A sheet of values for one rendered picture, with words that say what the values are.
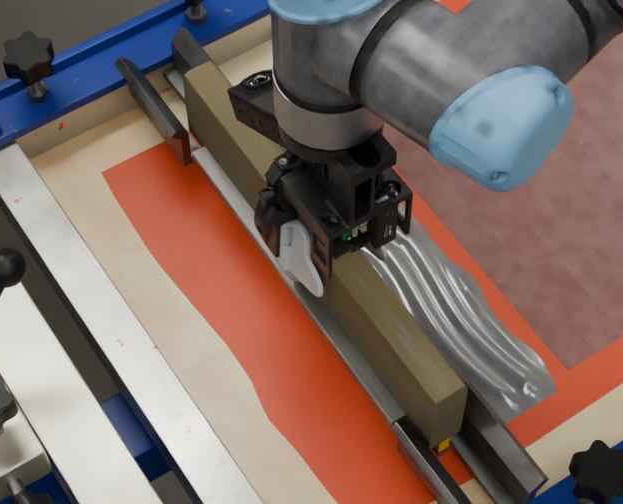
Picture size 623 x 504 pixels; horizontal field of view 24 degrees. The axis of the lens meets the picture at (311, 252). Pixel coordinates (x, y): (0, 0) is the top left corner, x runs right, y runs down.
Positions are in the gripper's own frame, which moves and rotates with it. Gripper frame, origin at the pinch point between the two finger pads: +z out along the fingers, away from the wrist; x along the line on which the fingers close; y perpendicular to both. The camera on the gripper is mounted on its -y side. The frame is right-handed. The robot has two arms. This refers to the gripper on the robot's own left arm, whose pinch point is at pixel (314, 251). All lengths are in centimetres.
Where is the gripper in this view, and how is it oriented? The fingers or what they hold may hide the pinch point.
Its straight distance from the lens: 114.2
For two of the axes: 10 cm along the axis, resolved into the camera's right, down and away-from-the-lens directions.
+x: 8.4, -4.6, 2.9
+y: 5.5, 7.0, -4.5
